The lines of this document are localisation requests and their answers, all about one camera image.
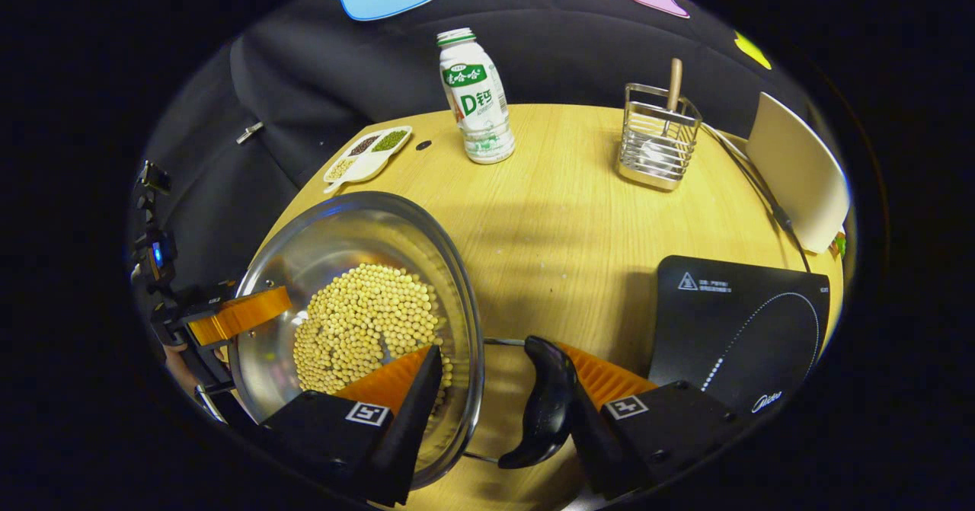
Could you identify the white divided dish of beans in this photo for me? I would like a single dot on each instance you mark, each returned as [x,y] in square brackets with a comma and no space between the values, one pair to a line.
[366,157]

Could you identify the white toaster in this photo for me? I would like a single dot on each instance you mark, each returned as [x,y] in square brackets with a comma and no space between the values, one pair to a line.
[800,168]

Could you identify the white drink bottle green label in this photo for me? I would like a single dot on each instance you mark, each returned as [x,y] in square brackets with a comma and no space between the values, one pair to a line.
[476,107]

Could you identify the silver metal clip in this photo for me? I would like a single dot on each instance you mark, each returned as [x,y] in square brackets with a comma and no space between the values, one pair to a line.
[249,132]

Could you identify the black induction cooktop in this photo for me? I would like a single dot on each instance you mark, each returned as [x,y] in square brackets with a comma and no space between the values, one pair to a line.
[731,328]

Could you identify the black backdrop cloth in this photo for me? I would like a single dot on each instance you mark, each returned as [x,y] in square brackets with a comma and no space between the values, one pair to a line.
[320,69]

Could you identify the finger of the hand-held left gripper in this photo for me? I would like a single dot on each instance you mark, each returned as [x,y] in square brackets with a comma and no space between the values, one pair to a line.
[240,314]

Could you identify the pile of yellow soybeans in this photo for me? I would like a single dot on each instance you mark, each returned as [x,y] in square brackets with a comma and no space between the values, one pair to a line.
[366,313]

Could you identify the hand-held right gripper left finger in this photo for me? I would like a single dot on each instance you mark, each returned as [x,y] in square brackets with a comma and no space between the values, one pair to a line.
[415,435]

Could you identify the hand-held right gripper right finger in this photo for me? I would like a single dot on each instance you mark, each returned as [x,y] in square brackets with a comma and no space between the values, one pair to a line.
[598,450]

